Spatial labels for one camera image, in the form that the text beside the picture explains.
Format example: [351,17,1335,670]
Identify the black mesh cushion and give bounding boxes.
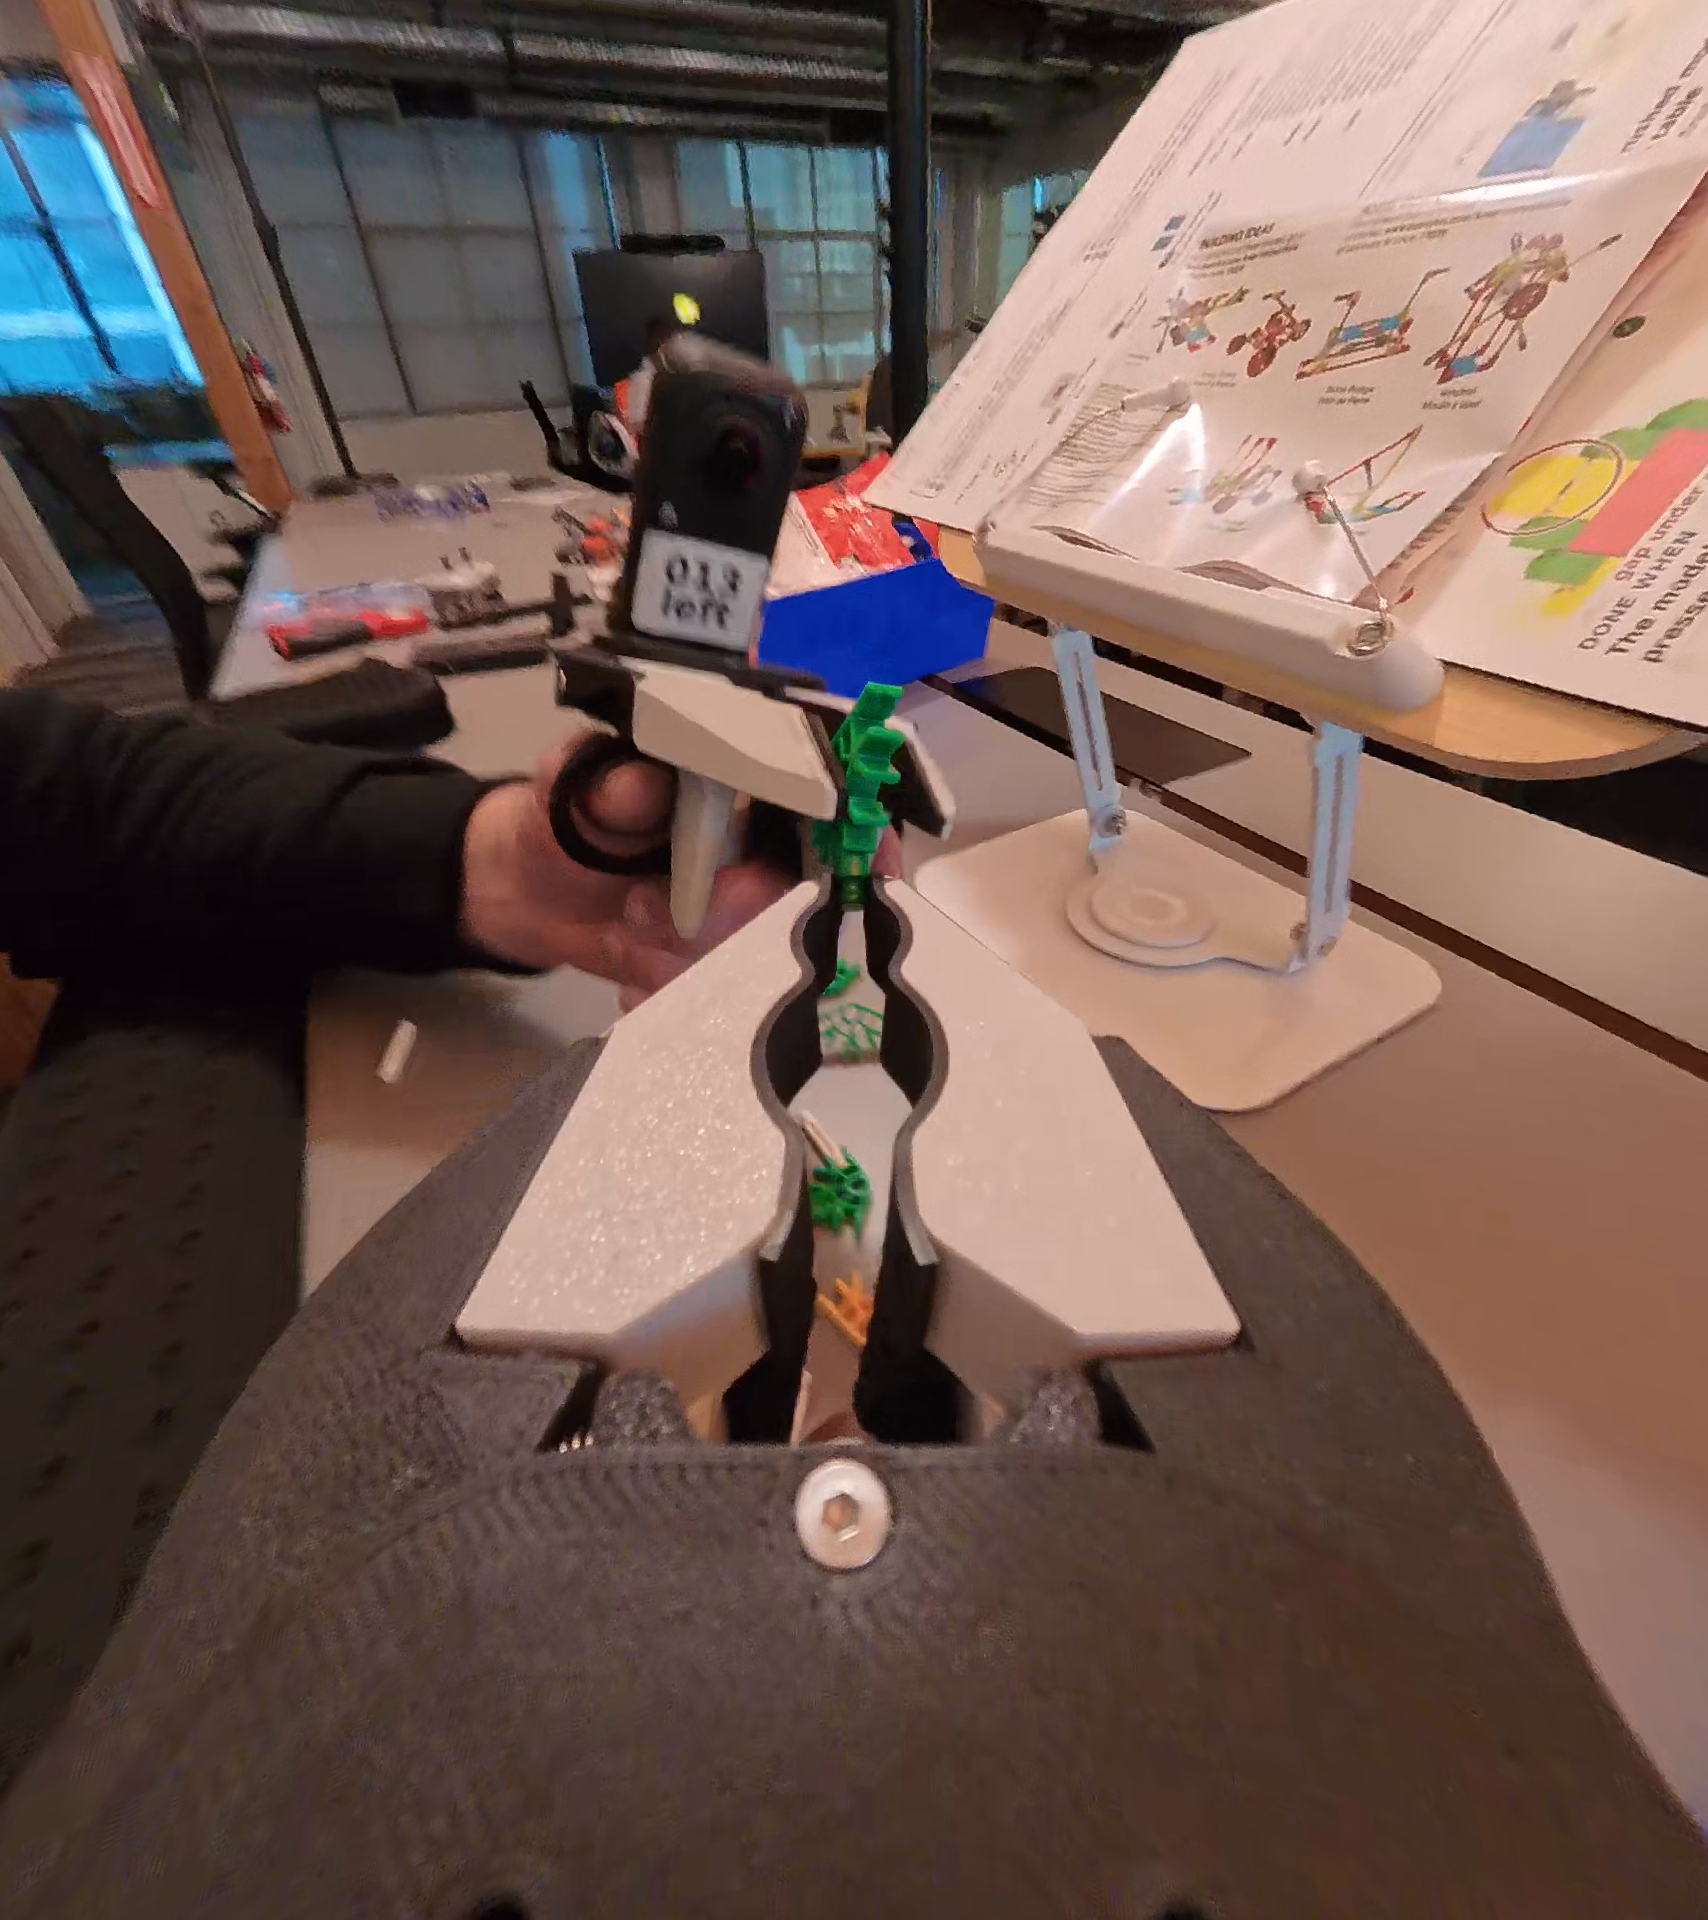
[201,661,457,753]

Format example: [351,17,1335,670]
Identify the red wall sign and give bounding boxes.
[81,66,177,216]

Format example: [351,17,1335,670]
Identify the black computer monitor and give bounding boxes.
[572,247,773,397]

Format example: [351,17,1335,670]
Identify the black office chair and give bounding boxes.
[0,397,264,703]

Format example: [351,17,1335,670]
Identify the red black tool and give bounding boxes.
[264,600,434,665]

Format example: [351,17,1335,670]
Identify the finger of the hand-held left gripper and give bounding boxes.
[859,716,963,843]
[629,667,848,823]

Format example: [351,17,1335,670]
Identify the black metal pole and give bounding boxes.
[885,0,936,440]

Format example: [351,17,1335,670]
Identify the person's left forearm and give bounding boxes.
[0,645,497,984]

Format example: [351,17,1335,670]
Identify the white instruction sheet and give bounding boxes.
[869,0,1708,744]

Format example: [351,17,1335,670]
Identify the plain blue plastic bin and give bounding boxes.
[758,564,1000,704]

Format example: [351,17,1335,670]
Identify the white document stand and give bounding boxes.
[915,524,1708,1117]

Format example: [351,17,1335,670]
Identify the person's left hand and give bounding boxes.
[461,743,804,1015]

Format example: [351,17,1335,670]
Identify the black bar tool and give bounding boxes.
[411,593,595,681]

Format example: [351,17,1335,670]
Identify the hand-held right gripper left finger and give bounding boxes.
[452,878,845,1448]

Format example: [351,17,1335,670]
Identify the printed toy packaging bag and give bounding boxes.
[769,477,947,603]

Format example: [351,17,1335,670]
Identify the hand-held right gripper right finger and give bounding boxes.
[855,876,1245,1448]

